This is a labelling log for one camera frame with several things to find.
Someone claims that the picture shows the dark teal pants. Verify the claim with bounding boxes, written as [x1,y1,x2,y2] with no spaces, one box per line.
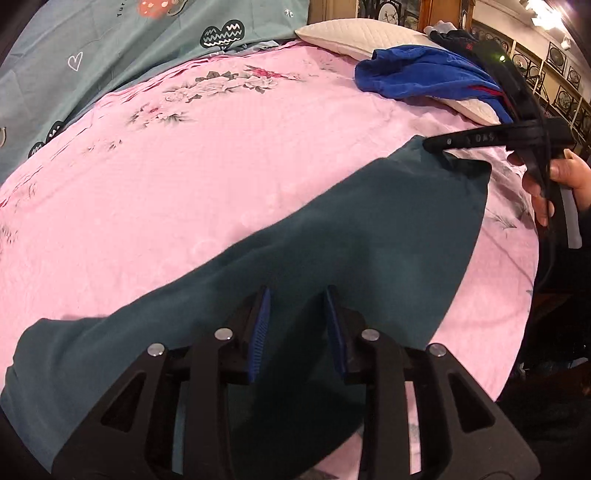
[1,137,492,479]

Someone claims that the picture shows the right hand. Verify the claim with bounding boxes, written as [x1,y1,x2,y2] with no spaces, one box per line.
[522,149,591,226]

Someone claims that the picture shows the blue red garment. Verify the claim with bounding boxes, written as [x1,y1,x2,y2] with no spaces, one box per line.
[355,45,513,123]

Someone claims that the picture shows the cream quilted pillow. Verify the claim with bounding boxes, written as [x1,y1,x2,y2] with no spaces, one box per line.
[294,18,501,126]

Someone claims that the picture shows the pink floral bed sheet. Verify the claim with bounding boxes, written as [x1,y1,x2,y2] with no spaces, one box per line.
[0,40,541,480]

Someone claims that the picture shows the teal heart-print sheet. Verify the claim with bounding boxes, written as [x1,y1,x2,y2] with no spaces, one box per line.
[1,0,310,179]

